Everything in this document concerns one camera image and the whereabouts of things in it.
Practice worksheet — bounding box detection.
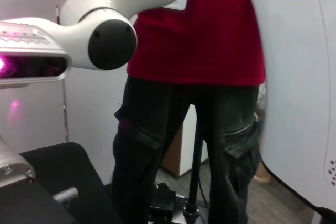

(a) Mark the black tablecloth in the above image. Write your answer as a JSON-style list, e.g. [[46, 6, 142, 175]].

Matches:
[[19, 141, 116, 224]]

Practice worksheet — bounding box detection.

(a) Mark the white wooden cabinet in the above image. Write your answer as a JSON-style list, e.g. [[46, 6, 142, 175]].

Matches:
[[160, 103, 201, 180]]

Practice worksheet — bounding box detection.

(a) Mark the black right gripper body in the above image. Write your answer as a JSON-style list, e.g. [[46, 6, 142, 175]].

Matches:
[[0, 179, 77, 224]]

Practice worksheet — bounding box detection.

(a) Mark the tan wooden furniture piece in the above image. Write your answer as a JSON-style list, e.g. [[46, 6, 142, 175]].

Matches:
[[251, 153, 269, 183]]

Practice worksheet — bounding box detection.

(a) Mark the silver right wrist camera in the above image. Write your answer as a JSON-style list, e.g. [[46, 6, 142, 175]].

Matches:
[[0, 20, 72, 89]]

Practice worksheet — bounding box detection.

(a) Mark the person in red shirt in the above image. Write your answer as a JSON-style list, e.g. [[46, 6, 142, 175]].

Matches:
[[111, 0, 266, 224]]

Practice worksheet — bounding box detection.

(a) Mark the black tripod pole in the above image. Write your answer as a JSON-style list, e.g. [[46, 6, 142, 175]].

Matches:
[[182, 104, 208, 224]]

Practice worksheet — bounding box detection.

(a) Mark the black floor device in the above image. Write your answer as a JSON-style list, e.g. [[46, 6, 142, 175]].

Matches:
[[149, 182, 190, 224]]

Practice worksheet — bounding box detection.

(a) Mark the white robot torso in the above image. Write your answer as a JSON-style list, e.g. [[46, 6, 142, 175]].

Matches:
[[241, 0, 336, 224]]

